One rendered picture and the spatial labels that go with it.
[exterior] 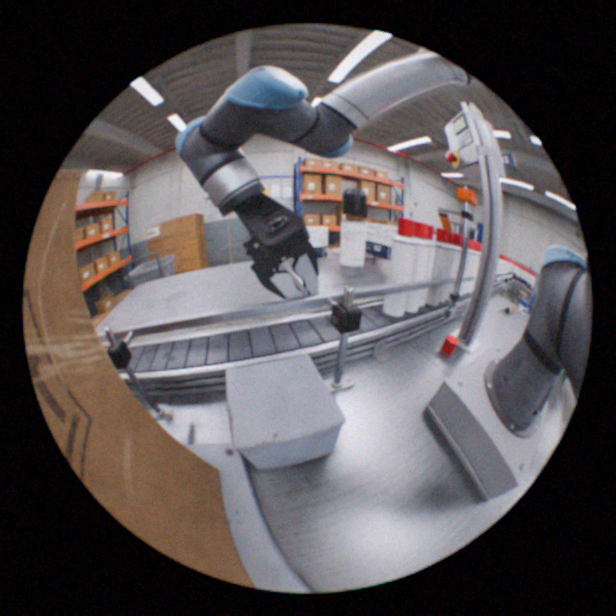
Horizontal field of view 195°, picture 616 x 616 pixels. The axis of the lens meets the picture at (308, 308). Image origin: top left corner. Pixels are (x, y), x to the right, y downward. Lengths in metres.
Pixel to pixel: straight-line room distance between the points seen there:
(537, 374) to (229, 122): 0.45
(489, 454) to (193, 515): 0.30
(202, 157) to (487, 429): 0.47
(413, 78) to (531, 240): 7.95
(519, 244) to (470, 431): 8.04
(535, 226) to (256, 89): 8.22
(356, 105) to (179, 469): 0.41
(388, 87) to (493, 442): 0.45
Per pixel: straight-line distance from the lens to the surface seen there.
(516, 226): 8.34
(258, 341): 0.32
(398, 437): 0.28
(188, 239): 3.55
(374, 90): 0.30
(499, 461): 0.28
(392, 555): 0.28
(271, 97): 0.20
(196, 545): 0.17
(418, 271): 0.41
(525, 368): 0.30
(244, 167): 0.26
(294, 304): 0.25
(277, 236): 0.17
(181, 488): 0.16
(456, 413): 0.28
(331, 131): 0.29
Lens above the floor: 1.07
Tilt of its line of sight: 27 degrees down
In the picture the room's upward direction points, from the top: straight up
